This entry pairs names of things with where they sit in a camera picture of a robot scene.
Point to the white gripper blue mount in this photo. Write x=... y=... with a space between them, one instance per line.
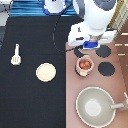
x=81 y=35

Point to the black burner top right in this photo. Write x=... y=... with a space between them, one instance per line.
x=104 y=51

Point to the black burner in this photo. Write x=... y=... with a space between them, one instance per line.
x=106 y=68
x=78 y=53
x=104 y=51

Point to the blue striped cloth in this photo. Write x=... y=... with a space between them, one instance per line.
x=36 y=8

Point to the cream round plate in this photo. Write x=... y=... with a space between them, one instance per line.
x=46 y=72

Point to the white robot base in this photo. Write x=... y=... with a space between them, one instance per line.
x=54 y=6

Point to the black burner top left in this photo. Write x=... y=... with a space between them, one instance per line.
x=78 y=53

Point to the pink pot with red food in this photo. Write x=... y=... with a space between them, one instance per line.
x=84 y=66

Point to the black table mat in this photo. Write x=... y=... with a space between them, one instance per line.
x=25 y=101

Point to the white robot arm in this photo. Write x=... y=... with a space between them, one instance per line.
x=95 y=14

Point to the grey sink faucet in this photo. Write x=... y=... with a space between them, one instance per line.
x=123 y=105

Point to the black burner bottom right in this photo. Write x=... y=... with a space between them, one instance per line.
x=106 y=68

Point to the cream slotted spatula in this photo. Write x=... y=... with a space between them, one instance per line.
x=16 y=58

